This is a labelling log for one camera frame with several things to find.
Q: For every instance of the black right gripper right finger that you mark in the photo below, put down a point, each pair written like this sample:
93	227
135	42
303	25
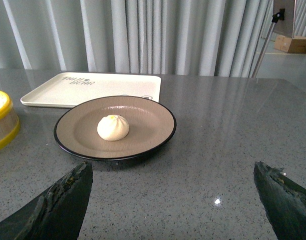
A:
284	201

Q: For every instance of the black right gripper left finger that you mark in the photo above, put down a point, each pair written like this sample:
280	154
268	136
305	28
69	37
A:
57	213

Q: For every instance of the white steamed bun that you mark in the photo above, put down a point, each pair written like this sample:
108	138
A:
113	128

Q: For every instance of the brown plate with black rim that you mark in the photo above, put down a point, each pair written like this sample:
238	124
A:
151	126

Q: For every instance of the cream bear tray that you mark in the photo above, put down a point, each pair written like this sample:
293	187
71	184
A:
69	89

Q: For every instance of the bamboo steamer with yellow rims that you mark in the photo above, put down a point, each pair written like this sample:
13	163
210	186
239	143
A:
9	121

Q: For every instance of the cardboard box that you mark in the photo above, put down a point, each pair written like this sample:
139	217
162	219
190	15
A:
296	45

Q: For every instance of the grey pleated curtain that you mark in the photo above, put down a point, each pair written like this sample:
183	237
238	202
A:
182	37

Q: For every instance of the metal tripod leg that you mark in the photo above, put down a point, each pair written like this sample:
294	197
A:
279	16

